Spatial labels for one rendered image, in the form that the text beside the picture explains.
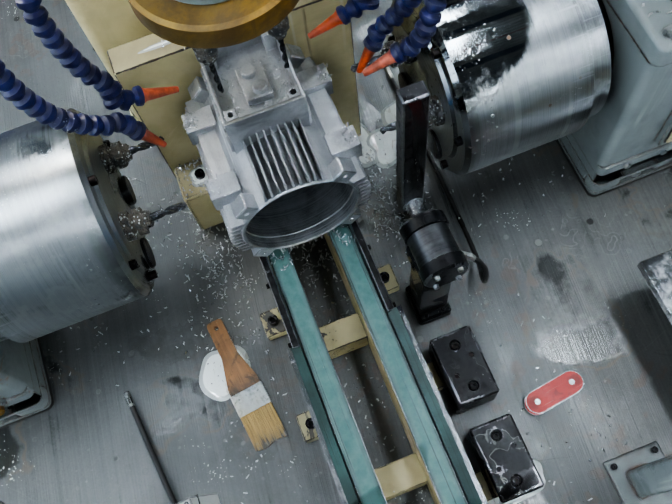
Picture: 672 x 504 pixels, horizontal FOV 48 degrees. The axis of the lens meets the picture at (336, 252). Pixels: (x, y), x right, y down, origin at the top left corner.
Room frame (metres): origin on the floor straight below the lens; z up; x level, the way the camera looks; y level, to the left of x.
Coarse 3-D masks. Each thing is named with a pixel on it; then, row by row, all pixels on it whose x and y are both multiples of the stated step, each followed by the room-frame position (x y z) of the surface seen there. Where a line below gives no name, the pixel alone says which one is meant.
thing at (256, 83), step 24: (240, 48) 0.60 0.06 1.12; (264, 48) 0.59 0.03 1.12; (240, 72) 0.56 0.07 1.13; (264, 72) 0.55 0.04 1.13; (288, 72) 0.55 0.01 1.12; (216, 96) 0.54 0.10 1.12; (240, 96) 0.53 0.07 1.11; (264, 96) 0.52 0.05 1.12; (288, 96) 0.50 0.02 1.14; (240, 120) 0.48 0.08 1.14; (264, 120) 0.48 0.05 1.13; (288, 120) 0.49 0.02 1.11; (240, 144) 0.48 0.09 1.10
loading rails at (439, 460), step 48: (336, 240) 0.41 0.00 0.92; (288, 288) 0.35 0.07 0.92; (384, 288) 0.32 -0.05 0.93; (288, 336) 0.28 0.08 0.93; (336, 336) 0.29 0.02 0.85; (384, 336) 0.26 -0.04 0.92; (336, 384) 0.21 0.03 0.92; (432, 384) 0.18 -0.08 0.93; (336, 432) 0.15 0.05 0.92; (432, 432) 0.13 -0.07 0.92; (336, 480) 0.09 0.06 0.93; (384, 480) 0.09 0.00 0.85; (432, 480) 0.07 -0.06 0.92; (480, 480) 0.07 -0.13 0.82
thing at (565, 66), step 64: (448, 0) 0.57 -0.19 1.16; (512, 0) 0.55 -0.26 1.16; (576, 0) 0.54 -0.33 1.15; (448, 64) 0.49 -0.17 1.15; (512, 64) 0.48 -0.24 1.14; (576, 64) 0.47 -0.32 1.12; (384, 128) 0.48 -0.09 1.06; (448, 128) 0.46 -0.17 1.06; (512, 128) 0.43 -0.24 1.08; (576, 128) 0.45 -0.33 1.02
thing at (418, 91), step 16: (400, 96) 0.40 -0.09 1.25; (416, 96) 0.40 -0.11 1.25; (400, 112) 0.40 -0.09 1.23; (416, 112) 0.39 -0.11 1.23; (400, 128) 0.40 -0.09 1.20; (416, 128) 0.39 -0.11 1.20; (400, 144) 0.40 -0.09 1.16; (416, 144) 0.39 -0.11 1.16; (400, 160) 0.40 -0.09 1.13; (416, 160) 0.39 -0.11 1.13; (400, 176) 0.39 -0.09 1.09; (416, 176) 0.39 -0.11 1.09; (400, 192) 0.39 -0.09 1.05; (416, 192) 0.39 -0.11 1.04; (400, 208) 0.39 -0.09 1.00
